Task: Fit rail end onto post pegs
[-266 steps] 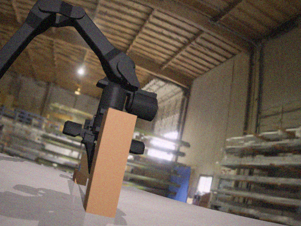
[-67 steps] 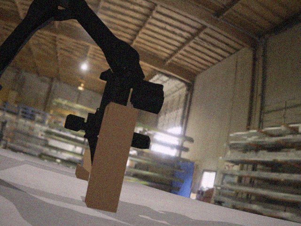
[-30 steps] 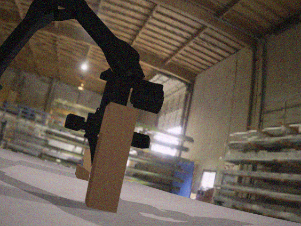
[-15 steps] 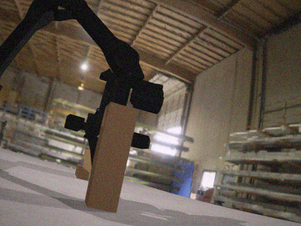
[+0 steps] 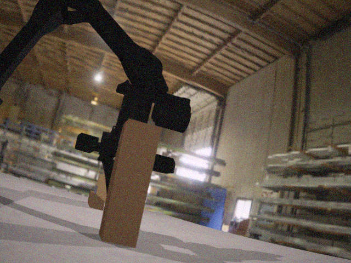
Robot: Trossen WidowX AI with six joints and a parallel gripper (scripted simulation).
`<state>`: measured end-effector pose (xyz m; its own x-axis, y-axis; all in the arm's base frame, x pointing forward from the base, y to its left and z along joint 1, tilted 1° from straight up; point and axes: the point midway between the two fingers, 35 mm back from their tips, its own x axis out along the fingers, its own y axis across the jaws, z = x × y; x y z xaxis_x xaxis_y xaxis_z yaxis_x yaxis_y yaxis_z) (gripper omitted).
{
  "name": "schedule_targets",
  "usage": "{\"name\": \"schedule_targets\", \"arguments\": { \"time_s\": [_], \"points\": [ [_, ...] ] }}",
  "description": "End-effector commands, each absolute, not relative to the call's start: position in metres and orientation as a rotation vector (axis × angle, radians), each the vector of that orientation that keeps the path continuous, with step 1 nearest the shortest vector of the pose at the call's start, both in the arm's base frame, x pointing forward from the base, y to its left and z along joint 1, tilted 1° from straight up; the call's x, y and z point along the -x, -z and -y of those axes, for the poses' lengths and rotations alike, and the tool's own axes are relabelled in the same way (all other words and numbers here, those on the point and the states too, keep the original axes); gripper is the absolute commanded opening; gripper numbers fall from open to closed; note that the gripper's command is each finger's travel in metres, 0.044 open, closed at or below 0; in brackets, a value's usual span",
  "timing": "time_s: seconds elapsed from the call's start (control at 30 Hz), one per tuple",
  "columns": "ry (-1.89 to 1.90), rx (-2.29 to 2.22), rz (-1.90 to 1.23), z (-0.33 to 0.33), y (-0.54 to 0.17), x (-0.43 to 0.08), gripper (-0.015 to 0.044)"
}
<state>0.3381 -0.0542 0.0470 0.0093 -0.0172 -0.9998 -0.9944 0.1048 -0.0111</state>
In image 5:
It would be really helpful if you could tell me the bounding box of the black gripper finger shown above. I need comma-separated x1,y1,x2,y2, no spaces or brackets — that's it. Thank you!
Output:
97,156,114,193

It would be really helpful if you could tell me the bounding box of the long wooden rail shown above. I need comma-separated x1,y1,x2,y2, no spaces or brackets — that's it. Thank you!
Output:
96,174,107,202

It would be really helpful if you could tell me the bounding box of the tan wooden block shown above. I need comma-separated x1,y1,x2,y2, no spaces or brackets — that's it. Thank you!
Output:
88,118,162,248

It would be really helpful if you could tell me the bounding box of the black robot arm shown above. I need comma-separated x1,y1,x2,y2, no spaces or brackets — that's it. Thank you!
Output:
0,0,191,133

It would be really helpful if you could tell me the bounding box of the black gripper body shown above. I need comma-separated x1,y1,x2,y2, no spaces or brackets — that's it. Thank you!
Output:
75,114,176,174

